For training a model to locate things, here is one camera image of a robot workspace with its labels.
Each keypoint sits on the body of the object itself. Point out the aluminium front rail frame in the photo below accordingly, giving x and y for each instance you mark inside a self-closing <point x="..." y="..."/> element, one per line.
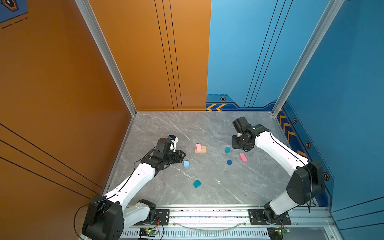
<point x="232" y="223"/>

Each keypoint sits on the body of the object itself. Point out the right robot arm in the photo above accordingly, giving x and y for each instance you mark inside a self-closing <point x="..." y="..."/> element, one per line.
<point x="306" y="182"/>

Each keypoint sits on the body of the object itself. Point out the left green circuit board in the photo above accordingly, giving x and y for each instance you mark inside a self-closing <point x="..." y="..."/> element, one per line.
<point x="148" y="234"/>

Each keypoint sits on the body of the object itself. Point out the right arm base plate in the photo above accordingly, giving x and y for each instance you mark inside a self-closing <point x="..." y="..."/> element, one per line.
<point x="267" y="217"/>

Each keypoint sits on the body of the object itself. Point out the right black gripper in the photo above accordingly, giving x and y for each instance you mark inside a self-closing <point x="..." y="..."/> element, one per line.
<point x="235" y="146"/>

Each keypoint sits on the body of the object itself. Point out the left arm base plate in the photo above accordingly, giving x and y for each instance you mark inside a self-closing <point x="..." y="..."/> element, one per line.
<point x="162" y="217"/>

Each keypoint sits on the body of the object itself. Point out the aluminium corner post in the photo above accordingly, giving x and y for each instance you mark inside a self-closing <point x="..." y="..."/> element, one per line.
<point x="101" y="42"/>
<point x="318" y="34"/>

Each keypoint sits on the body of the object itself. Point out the green circuit board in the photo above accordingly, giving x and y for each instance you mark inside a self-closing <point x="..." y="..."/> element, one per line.
<point x="277" y="233"/>
<point x="148" y="234"/>

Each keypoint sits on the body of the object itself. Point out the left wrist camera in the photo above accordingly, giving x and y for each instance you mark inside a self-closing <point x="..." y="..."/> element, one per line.
<point x="174" y="140"/>

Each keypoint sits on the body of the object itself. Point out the right green circuit board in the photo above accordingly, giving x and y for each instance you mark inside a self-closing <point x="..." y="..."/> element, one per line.
<point x="277" y="233"/>

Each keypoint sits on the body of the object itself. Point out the left aluminium corner post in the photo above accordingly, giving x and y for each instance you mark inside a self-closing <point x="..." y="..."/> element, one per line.
<point x="101" y="42"/>

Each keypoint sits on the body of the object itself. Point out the right aluminium corner post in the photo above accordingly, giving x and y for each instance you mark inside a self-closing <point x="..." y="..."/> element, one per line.
<point x="318" y="34"/>

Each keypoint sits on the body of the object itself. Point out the engraved wood plank block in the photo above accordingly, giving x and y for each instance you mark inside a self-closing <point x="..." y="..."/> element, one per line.
<point x="202" y="152"/>

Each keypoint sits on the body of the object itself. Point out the dark pink rectangular block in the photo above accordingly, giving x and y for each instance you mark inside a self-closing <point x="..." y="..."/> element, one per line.
<point x="243" y="157"/>

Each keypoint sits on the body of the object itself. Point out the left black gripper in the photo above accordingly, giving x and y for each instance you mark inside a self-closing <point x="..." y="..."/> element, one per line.
<point x="179" y="157"/>

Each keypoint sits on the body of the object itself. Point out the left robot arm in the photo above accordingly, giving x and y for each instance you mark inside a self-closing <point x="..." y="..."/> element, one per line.
<point x="108" y="215"/>

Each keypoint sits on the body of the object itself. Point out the light pink rectangular block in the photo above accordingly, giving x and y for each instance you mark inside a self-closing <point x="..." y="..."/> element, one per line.
<point x="198" y="147"/>

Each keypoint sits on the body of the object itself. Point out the teal cube block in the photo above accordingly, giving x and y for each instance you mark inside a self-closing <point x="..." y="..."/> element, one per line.
<point x="197" y="184"/>

